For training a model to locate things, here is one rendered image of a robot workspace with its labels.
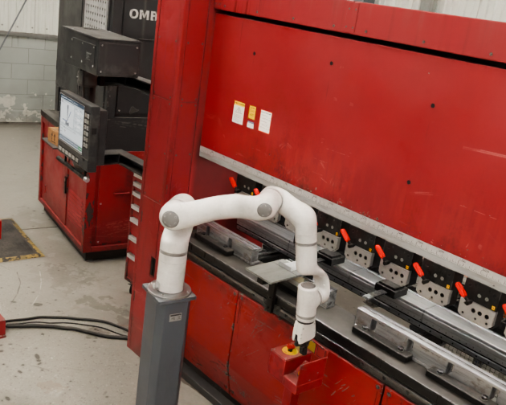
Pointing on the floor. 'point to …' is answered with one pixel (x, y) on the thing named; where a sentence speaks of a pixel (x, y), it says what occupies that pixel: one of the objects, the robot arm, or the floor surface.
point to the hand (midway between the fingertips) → (303, 349)
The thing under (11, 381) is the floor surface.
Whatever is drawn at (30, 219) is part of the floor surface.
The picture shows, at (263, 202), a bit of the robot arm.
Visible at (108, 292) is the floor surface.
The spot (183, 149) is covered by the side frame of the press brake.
